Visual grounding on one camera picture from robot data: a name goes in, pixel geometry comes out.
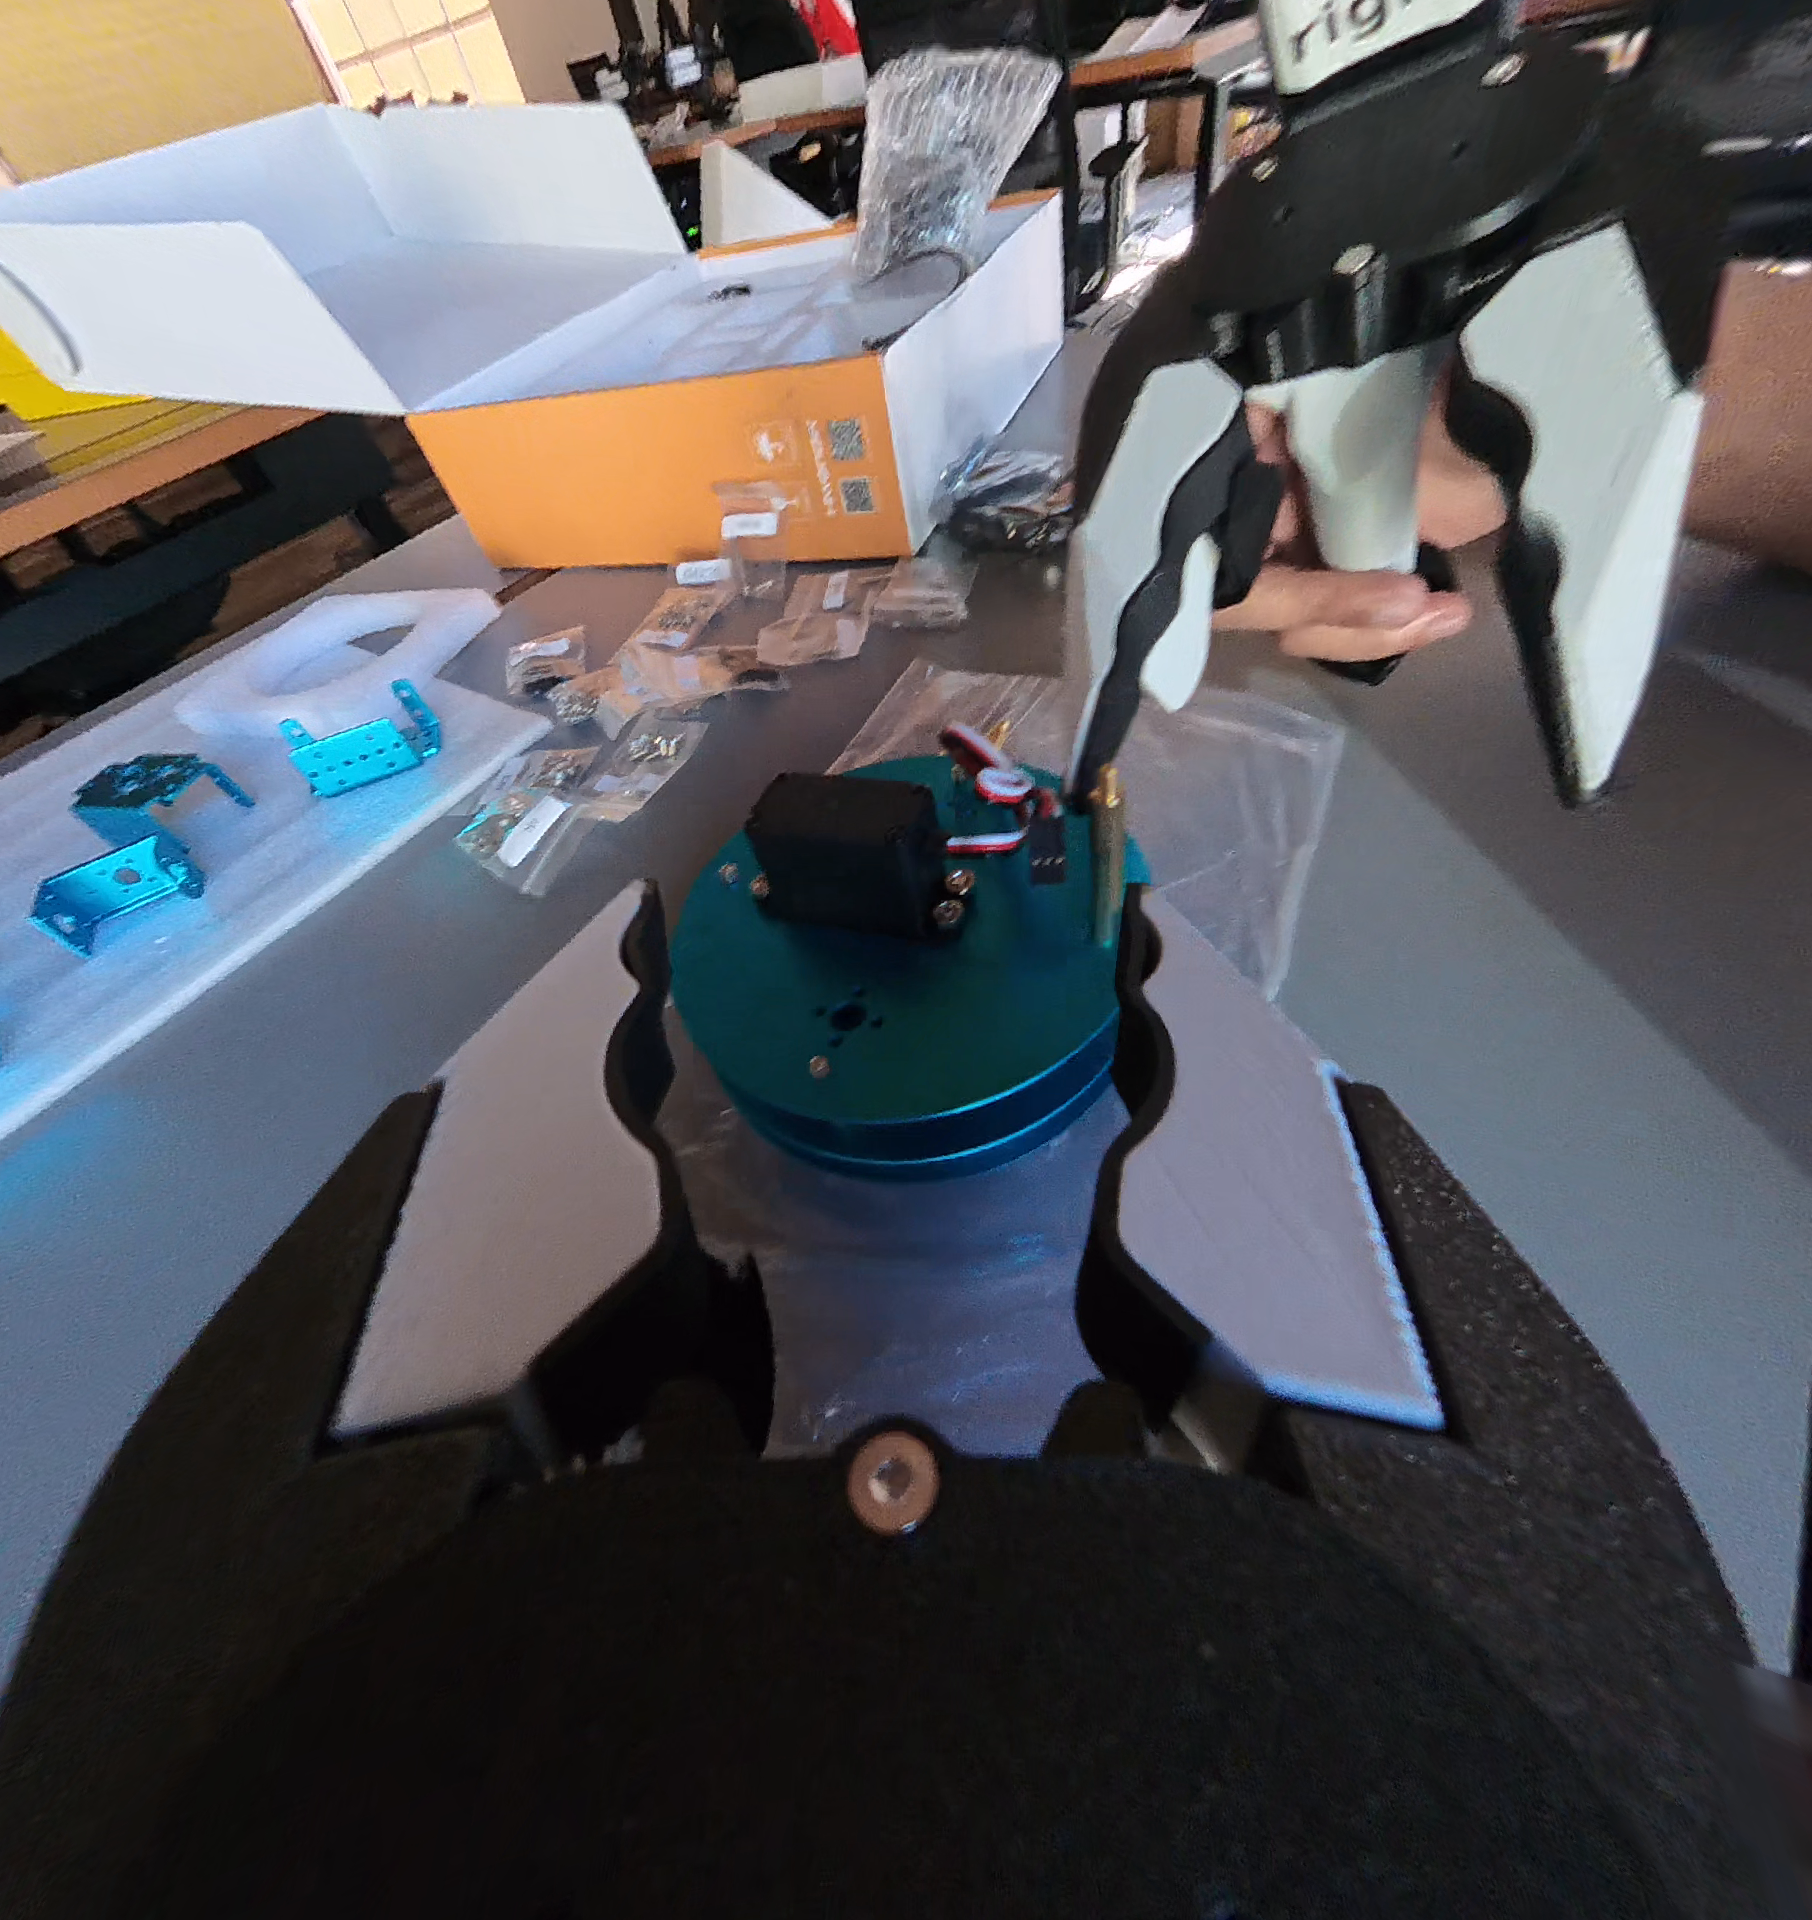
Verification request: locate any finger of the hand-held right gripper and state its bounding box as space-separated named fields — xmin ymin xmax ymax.
xmin=1070 ymin=364 xmax=1250 ymax=818
xmin=1453 ymin=226 xmax=1710 ymax=812

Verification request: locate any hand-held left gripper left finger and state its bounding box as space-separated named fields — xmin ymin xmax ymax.
xmin=328 ymin=877 xmax=702 ymax=1438

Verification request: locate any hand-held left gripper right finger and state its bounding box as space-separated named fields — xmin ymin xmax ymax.
xmin=1078 ymin=886 xmax=1449 ymax=1431

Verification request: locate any blue round turntable base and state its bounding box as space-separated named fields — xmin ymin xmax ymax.
xmin=666 ymin=758 xmax=1151 ymax=1184

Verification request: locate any black servo motor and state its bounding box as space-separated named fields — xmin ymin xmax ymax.
xmin=743 ymin=773 xmax=983 ymax=942

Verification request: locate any grey desk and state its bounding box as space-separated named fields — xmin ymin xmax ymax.
xmin=0 ymin=322 xmax=1812 ymax=1801

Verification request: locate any person's right hand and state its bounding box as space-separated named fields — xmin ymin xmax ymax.
xmin=1233 ymin=405 xmax=1515 ymax=666

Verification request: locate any bag of black parts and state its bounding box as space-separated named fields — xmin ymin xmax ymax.
xmin=935 ymin=435 xmax=1079 ymax=554

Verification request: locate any white foam tray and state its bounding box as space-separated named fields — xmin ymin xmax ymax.
xmin=0 ymin=668 xmax=556 ymax=1189

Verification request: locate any bubble wrap bag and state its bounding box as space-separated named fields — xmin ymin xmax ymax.
xmin=854 ymin=47 xmax=1064 ymax=289

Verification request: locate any clear plastic bag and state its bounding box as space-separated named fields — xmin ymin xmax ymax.
xmin=651 ymin=657 xmax=1350 ymax=1466

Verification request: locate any orange cardboard box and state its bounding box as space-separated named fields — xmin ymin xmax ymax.
xmin=0 ymin=103 xmax=1070 ymax=572

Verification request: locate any pile of small screw bags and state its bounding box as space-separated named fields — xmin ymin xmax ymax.
xmin=456 ymin=478 xmax=974 ymax=902

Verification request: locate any red white servo cable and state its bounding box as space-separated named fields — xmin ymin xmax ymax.
xmin=935 ymin=721 xmax=1073 ymax=888

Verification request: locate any small blue angled bracket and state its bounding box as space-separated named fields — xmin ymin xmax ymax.
xmin=71 ymin=749 xmax=258 ymax=860

